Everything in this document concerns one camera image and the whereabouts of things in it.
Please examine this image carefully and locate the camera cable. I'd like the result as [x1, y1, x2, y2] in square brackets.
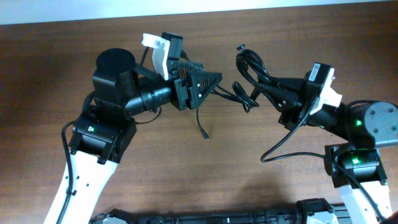
[260, 96, 385, 223]
[54, 46, 190, 224]

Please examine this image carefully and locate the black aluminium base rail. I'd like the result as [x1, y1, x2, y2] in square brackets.
[89, 198, 353, 224]

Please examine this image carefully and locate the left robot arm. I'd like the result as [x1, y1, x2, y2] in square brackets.
[45, 48, 222, 223]

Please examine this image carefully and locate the right camera cable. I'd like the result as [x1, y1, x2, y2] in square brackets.
[260, 96, 385, 223]

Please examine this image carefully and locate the left camera cable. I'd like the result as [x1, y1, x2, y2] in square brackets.
[54, 46, 190, 224]

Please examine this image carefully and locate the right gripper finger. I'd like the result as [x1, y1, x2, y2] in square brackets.
[270, 77, 305, 90]
[252, 82, 303, 112]

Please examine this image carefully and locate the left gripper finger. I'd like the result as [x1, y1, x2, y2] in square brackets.
[187, 71, 223, 109]
[169, 60, 204, 71]

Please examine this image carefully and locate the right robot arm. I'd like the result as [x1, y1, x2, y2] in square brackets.
[254, 75, 397, 223]

